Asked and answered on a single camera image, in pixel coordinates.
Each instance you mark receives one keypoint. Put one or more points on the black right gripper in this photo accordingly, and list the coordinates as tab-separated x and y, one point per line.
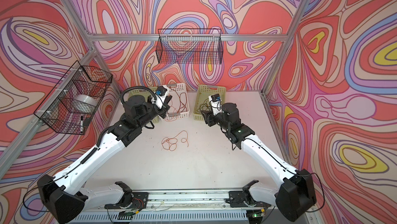
209	116

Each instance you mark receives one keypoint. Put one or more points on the black wire wall basket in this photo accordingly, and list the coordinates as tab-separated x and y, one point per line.
189	46
57	110

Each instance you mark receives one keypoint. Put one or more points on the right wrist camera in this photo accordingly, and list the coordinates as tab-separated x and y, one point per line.
215	104

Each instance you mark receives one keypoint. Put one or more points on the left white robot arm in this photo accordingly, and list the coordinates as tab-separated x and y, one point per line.
63	195

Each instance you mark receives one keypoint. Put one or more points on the right green perforated plastic basket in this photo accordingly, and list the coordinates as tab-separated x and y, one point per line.
202	101

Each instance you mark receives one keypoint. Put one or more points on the left black wire wall basket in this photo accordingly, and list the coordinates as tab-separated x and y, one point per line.
57	110

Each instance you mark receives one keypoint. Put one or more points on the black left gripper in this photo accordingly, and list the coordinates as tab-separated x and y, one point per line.
163	111

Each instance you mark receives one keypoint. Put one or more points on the black marker pen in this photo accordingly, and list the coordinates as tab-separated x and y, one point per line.
81	125

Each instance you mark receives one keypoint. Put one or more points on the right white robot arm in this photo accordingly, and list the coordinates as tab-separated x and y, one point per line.
295	192

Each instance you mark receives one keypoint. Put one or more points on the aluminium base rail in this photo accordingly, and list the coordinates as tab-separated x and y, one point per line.
231	205

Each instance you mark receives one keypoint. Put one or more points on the left green perforated plastic basket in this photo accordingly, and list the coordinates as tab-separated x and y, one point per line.
145	94

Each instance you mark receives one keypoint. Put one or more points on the white perforated plastic basket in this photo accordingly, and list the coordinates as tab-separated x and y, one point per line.
179	105

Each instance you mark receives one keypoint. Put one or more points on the back black wire wall basket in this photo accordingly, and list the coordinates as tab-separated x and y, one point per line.
189	46

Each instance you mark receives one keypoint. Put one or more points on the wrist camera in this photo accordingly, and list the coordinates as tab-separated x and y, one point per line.
215	104
161	92

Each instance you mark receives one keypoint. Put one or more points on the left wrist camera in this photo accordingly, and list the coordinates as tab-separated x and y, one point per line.
161	92

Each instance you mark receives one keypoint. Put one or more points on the green perforated plastic basket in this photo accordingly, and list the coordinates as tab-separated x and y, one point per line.
202	101
145	94

